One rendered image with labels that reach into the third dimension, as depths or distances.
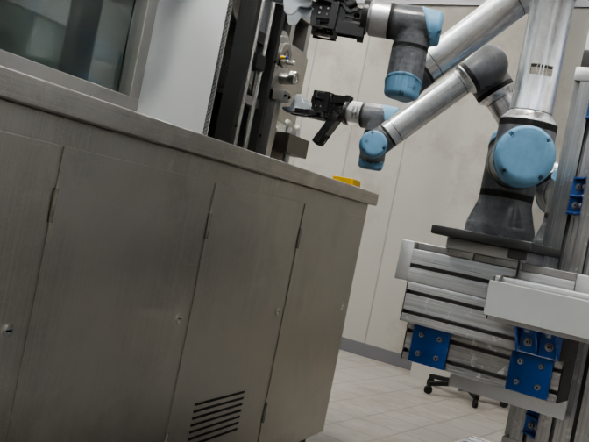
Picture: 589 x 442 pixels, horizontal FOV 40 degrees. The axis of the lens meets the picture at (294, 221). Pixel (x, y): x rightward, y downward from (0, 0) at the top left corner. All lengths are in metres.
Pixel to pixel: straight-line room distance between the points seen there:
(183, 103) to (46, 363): 1.01
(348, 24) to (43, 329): 0.86
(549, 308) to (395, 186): 3.54
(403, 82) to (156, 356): 0.75
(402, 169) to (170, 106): 3.01
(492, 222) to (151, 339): 0.75
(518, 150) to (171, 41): 1.05
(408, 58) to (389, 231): 3.43
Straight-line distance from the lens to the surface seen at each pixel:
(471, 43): 1.83
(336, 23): 1.72
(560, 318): 1.59
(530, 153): 1.64
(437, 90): 2.26
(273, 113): 2.41
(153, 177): 1.53
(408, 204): 5.02
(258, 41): 2.13
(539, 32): 1.71
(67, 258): 1.38
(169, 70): 2.25
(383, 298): 5.05
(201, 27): 2.23
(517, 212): 1.78
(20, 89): 1.20
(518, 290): 1.61
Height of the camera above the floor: 0.78
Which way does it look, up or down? level
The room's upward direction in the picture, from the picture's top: 11 degrees clockwise
